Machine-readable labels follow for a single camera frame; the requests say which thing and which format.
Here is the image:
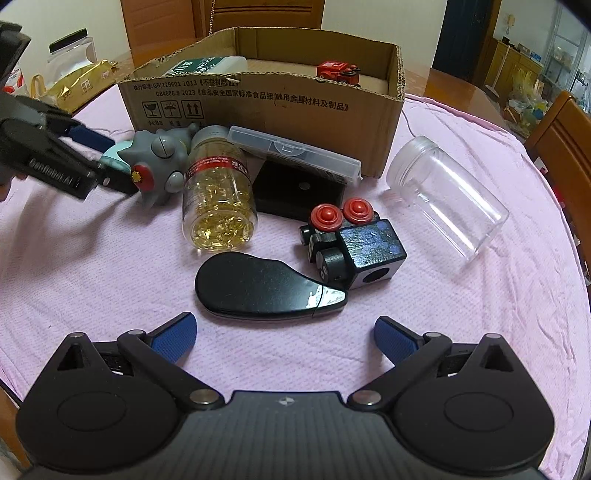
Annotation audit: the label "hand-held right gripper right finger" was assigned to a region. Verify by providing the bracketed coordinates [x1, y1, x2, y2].
[346, 316, 528, 411]

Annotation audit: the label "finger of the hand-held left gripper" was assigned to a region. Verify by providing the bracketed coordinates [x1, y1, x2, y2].
[93, 159, 142, 196]
[46, 112, 116, 151]

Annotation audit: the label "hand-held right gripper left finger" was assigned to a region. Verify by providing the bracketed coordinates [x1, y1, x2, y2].
[55, 312, 222, 412]

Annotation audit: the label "grey spiky toy figure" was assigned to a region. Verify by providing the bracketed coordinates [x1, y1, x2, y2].
[124, 124, 202, 208]

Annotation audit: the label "black toy train red caps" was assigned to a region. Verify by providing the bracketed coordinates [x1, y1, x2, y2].
[299, 198, 408, 291]

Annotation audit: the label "clear bottle of gold capsules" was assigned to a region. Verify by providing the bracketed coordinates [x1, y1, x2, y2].
[181, 124, 258, 254]

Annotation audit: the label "clear plastic jar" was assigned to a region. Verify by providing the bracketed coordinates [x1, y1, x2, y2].
[385, 135, 510, 268]

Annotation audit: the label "brown cardboard box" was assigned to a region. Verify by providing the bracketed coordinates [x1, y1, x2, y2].
[117, 26, 406, 179]

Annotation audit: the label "black rectangular device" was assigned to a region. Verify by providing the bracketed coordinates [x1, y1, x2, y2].
[253, 154, 348, 221]

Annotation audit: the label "clear plastic case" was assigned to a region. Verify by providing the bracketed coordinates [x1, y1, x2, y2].
[227, 124, 363, 185]

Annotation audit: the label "gold snack packet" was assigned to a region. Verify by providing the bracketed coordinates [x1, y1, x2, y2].
[30, 60, 119, 114]

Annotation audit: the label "pink cloth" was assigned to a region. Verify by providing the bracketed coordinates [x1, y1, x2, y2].
[0, 85, 591, 464]

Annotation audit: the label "red white package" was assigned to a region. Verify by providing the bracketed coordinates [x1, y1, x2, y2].
[0, 65, 25, 99]

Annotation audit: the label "clear jar with black lid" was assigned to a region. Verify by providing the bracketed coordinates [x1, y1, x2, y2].
[48, 28, 98, 77]

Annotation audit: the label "black oval case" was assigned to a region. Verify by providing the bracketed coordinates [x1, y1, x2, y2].
[195, 251, 350, 321]

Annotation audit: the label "brown wooden door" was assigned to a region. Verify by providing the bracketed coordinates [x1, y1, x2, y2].
[121, 0, 195, 63]

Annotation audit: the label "white plastic bottle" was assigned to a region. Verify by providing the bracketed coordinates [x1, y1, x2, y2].
[164, 55, 248, 77]

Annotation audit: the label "yellow plastic bags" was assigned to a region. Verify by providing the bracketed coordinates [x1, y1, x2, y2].
[505, 68, 560, 136]

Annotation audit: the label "wooden cabinet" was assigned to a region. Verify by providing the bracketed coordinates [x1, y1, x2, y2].
[485, 37, 546, 95]

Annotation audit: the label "dark door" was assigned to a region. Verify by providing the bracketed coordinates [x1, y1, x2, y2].
[433, 0, 496, 75]

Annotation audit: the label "wooden chair with chain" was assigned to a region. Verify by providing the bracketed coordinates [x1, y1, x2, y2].
[191, 0, 325, 41]

